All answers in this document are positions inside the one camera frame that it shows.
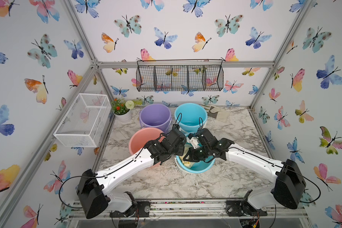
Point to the beige patterned folded cloth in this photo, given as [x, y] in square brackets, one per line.
[216, 113]

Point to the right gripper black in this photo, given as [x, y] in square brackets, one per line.
[192, 157]

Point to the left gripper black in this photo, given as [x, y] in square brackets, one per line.
[181, 147]

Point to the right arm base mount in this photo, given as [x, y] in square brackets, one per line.
[238, 208]

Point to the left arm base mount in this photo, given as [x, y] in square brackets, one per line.
[140, 209]

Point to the white wire mesh basket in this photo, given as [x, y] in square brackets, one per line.
[84, 122]

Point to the black wire wall basket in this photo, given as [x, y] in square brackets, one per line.
[189, 75]

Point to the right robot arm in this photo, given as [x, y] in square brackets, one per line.
[288, 184]

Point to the purple plastic bucket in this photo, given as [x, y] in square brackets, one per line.
[156, 116]

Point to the potted flower plant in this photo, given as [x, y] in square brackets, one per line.
[122, 108]

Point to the teal plastic bucket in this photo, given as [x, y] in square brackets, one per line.
[192, 167]
[190, 117]

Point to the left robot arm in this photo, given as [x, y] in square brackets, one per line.
[96, 189]

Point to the pink plastic bucket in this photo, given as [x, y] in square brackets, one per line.
[141, 137]

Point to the aluminium front rail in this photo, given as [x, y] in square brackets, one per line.
[209, 208]

